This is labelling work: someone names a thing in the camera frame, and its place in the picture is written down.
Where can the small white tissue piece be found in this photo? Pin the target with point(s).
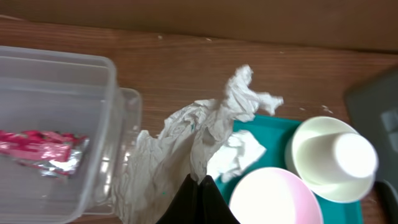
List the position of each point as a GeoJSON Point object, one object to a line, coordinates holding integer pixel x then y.
{"type": "Point", "coordinates": [231, 160]}

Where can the grey dishwasher rack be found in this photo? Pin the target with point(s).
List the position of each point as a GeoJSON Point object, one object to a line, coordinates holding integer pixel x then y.
{"type": "Point", "coordinates": [372, 110]}

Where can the clear plastic bin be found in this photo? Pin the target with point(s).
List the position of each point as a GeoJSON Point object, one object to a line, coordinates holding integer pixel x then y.
{"type": "Point", "coordinates": [54, 91]}

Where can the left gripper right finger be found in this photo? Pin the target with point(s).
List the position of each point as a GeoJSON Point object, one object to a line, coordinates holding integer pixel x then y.
{"type": "Point", "coordinates": [212, 209]}

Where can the pale green bowl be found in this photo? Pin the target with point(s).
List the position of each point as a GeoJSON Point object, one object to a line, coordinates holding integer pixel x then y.
{"type": "Point", "coordinates": [347, 192]}

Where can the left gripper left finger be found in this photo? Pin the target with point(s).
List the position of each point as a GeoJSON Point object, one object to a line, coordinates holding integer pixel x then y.
{"type": "Point", "coordinates": [183, 207]}

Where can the white cup upside down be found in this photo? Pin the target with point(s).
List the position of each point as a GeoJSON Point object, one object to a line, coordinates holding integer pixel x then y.
{"type": "Point", "coordinates": [336, 158]}

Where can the white napkin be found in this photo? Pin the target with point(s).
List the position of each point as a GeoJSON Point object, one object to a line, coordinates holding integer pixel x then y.
{"type": "Point", "coordinates": [155, 168]}

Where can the pink bowl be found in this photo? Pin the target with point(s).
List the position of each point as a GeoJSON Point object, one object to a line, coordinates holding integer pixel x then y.
{"type": "Point", "coordinates": [274, 195]}

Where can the red silver snack wrapper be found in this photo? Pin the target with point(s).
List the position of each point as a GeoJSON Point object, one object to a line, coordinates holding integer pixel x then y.
{"type": "Point", "coordinates": [53, 153]}

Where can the clear plastic bin lid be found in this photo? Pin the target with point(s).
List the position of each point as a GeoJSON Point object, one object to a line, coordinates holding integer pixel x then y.
{"type": "Point", "coordinates": [120, 143]}

